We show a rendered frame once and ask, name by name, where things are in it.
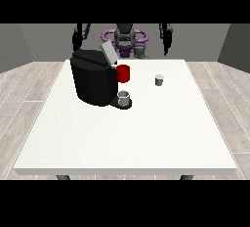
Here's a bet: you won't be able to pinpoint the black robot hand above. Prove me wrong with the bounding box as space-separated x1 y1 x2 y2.
71 33 84 53
161 34 173 57

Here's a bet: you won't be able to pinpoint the pale grey machine lid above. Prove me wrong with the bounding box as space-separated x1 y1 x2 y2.
99 40 119 67

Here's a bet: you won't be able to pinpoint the small grey coffee pod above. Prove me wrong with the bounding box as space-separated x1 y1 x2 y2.
154 73 165 87

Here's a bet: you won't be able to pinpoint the black coffee machine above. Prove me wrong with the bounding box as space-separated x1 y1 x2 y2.
69 48 134 111

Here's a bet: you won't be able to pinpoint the red pod holder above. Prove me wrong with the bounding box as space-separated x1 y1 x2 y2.
115 64 131 84

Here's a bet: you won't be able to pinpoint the grey robot trunk purple rings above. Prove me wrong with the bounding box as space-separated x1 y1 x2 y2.
101 23 151 60

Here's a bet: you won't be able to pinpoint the small grey cup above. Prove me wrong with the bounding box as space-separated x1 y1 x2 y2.
116 90 132 108

